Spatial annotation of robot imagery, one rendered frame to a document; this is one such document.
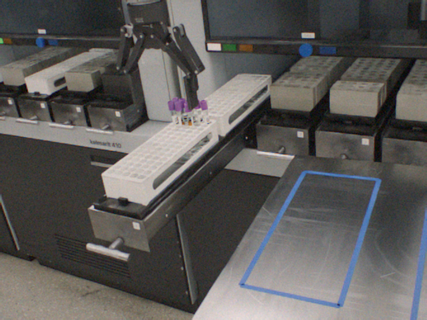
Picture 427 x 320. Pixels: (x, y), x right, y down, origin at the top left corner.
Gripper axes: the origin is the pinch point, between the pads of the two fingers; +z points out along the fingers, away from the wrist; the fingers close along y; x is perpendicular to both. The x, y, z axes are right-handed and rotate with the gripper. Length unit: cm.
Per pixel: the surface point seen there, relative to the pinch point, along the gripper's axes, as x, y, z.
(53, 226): 23, -79, 66
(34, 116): 23, -70, 20
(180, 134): 3.0, 0.1, 9.5
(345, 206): -7.8, 39.8, 13.4
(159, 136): 1.0, -4.1, 9.5
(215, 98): 23.5, -2.1, 9.4
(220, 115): 13.8, 4.5, 9.2
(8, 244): 22, -111, 82
